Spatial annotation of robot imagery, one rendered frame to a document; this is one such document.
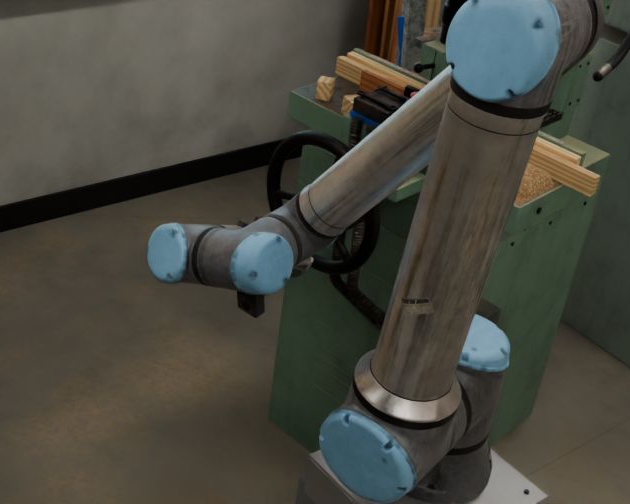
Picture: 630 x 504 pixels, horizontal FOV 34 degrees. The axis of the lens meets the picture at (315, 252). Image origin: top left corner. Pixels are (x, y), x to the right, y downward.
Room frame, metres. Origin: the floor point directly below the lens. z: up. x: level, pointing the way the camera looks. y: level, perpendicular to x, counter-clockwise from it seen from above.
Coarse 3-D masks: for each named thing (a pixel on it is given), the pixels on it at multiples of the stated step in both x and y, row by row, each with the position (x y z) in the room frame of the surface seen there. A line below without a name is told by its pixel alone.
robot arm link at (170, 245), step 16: (176, 224) 1.33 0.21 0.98; (192, 224) 1.36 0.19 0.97; (208, 224) 1.39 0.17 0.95; (160, 240) 1.32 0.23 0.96; (176, 240) 1.30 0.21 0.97; (192, 240) 1.31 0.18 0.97; (160, 256) 1.31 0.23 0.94; (176, 256) 1.29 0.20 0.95; (160, 272) 1.29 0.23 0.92; (176, 272) 1.28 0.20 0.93; (192, 272) 1.28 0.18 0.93
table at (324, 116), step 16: (336, 80) 2.16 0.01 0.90; (304, 96) 2.05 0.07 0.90; (336, 96) 2.07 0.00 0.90; (288, 112) 2.06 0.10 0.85; (304, 112) 2.04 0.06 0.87; (320, 112) 2.01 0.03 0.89; (336, 112) 1.99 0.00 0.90; (320, 128) 2.00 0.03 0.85; (336, 128) 1.98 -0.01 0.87; (416, 176) 1.81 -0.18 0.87; (400, 192) 1.76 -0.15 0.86; (416, 192) 1.80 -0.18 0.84; (544, 192) 1.76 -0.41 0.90; (560, 192) 1.80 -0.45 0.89; (512, 208) 1.70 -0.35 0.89; (528, 208) 1.71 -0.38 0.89; (544, 208) 1.76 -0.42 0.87; (560, 208) 1.82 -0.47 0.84; (512, 224) 1.69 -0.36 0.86; (528, 224) 1.73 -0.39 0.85
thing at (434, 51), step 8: (424, 48) 2.00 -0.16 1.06; (432, 48) 1.99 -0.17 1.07; (440, 48) 1.99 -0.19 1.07; (424, 56) 2.00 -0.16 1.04; (432, 56) 1.99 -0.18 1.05; (440, 56) 1.97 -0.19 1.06; (440, 64) 1.97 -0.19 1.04; (448, 64) 1.96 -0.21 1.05; (424, 72) 1.99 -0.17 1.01; (432, 72) 1.98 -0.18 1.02; (440, 72) 1.97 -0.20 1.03
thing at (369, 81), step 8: (368, 72) 2.04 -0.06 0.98; (360, 80) 2.04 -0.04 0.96; (368, 80) 2.03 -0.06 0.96; (376, 80) 2.02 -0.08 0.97; (384, 80) 2.01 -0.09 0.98; (360, 88) 2.04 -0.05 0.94; (368, 88) 2.03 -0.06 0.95; (376, 88) 2.01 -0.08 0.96; (392, 88) 1.99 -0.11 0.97; (400, 88) 1.98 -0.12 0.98
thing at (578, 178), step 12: (348, 60) 2.18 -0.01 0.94; (336, 72) 2.19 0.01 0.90; (348, 72) 2.17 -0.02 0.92; (360, 72) 2.15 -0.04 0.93; (372, 72) 2.13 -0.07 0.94; (540, 156) 1.85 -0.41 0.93; (552, 156) 1.84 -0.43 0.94; (540, 168) 1.84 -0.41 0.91; (552, 168) 1.83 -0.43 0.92; (564, 168) 1.81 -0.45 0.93; (576, 168) 1.80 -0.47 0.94; (564, 180) 1.81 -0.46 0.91; (576, 180) 1.79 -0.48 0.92; (588, 180) 1.78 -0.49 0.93; (588, 192) 1.78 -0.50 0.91
